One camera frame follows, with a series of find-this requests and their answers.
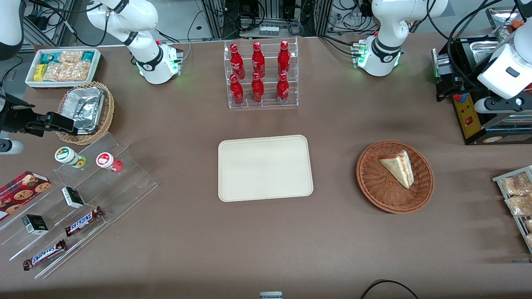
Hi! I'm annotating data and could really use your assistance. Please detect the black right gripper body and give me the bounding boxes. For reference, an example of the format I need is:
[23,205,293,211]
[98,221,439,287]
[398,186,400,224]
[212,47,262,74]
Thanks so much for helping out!
[0,94,37,134]

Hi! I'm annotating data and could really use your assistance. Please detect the triangular sandwich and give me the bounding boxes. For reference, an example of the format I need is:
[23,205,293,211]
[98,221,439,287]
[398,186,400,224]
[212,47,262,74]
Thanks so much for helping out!
[379,150,415,189]

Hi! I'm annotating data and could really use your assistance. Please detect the light wicker basket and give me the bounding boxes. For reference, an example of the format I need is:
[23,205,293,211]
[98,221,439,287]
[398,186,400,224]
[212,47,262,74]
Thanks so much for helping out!
[55,81,115,146]

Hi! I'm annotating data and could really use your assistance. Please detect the round brown wicker basket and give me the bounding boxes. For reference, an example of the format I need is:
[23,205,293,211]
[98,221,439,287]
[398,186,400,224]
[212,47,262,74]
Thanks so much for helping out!
[356,140,435,215]

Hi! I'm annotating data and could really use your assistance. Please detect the beige rectangular tray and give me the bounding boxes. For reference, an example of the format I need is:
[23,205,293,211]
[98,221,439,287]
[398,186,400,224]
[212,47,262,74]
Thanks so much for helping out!
[218,135,314,203]

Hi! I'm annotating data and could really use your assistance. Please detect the aluminium foil container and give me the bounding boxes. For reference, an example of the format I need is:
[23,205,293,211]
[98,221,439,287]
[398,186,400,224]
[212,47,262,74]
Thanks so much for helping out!
[62,87,106,135]

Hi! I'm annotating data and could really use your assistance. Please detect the green lid yogurt cup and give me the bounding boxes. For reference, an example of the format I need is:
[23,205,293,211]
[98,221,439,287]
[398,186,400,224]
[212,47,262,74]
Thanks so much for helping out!
[54,147,87,169]

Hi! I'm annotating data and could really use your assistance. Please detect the white rectangular snack bin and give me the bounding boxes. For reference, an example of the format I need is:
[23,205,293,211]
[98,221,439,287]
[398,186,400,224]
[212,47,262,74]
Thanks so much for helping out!
[25,48,102,89]

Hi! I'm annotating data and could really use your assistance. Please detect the black yellow control box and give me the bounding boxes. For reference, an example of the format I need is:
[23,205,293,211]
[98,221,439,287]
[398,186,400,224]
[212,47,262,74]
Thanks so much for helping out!
[432,35,532,146]

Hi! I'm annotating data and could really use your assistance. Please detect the large clear nut bag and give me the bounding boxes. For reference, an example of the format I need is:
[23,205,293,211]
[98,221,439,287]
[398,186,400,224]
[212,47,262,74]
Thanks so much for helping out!
[43,61,92,82]

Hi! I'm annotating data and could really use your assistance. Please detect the shiny steel container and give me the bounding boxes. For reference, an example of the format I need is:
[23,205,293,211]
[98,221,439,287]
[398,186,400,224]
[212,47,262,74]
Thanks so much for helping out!
[485,7,525,31]

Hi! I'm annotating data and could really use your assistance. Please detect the red lid yogurt cup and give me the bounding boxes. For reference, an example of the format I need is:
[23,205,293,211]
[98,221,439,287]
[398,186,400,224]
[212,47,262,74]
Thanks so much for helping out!
[96,152,123,173]

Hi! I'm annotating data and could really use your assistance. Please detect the small clear nut bag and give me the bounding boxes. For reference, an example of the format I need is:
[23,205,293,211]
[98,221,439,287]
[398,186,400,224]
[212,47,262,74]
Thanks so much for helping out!
[58,50,84,64]

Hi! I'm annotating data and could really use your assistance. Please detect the red cookie box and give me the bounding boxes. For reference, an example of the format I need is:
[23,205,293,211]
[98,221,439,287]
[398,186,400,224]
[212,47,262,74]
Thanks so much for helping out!
[0,171,52,221]

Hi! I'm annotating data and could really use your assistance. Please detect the small black carton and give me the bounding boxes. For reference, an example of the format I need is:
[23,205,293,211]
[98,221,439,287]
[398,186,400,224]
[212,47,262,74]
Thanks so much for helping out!
[22,214,49,235]
[62,186,85,209]

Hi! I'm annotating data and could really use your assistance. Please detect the clear acrylic step display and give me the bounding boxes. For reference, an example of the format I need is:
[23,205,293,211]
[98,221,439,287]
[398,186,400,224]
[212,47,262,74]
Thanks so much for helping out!
[0,132,159,280]

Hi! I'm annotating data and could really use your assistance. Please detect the snickers chocolate bar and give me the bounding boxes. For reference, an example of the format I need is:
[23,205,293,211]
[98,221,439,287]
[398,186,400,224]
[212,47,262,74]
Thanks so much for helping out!
[23,239,68,271]
[64,206,105,238]

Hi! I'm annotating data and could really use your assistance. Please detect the clear bag of snacks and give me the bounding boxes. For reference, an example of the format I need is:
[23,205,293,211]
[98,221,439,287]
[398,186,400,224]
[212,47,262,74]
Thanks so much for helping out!
[500,172,532,196]
[505,194,532,217]

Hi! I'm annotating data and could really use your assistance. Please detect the red cola bottle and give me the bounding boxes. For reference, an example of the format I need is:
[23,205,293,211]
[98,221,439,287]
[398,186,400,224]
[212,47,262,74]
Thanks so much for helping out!
[229,74,245,105]
[230,44,246,80]
[252,42,266,78]
[276,73,290,105]
[278,40,291,77]
[251,72,265,104]

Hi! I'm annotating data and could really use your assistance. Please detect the clear acrylic bottle rack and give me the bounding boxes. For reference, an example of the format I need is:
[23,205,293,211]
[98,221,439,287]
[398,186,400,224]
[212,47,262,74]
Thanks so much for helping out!
[224,37,299,109]

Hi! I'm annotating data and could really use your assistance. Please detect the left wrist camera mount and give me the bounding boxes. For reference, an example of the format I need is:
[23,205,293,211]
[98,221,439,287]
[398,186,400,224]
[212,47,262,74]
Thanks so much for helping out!
[474,96,532,115]

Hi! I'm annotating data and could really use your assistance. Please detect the grey wire rack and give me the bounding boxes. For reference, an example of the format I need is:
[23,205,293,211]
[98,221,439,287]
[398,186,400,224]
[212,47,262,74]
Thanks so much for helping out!
[493,165,532,254]

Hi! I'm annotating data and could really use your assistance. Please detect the black cable loop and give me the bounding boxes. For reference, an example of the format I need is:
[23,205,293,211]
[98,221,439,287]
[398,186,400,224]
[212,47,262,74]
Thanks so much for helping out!
[360,279,421,299]

